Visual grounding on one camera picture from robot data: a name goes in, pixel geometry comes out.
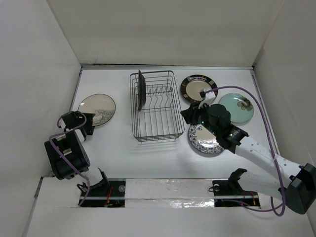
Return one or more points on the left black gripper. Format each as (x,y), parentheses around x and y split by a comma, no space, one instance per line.
(90,128)

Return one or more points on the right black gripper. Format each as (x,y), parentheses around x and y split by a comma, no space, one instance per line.
(191,113)

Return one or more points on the tree pattern cream plate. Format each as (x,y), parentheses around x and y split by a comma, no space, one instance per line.
(101,105)

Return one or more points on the teal flower plate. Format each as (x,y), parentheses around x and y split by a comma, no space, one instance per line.
(240,108)

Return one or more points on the brown rimmed cream plate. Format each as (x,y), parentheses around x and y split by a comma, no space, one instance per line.
(141,91)

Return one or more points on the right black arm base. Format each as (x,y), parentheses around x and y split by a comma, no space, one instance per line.
(222,188)

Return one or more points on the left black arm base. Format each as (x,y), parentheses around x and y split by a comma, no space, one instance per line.
(116,188)

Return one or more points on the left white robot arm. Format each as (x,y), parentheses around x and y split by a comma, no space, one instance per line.
(65,151)

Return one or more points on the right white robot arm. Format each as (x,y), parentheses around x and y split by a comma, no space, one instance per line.
(288,181)

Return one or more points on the blue floral pattern plate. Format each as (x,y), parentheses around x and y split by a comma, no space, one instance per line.
(203,140)

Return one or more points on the black striped rim plate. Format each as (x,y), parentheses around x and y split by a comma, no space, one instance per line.
(192,85)

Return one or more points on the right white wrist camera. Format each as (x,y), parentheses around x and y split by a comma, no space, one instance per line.
(207,95)

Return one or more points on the grey wire dish rack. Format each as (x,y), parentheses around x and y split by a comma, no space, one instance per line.
(160,118)

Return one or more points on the metal rail bar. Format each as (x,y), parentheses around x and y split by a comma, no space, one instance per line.
(149,198)

